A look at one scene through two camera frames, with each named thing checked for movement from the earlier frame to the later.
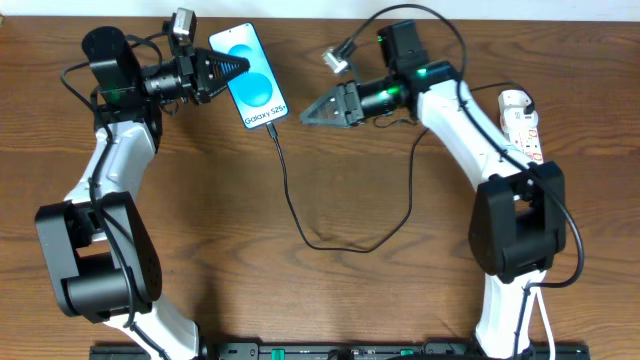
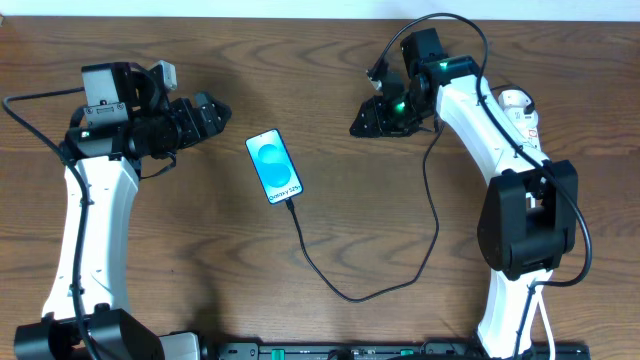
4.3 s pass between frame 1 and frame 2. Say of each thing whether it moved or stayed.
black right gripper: moved
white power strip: stayed
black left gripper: moved
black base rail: stayed
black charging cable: moved
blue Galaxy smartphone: moved
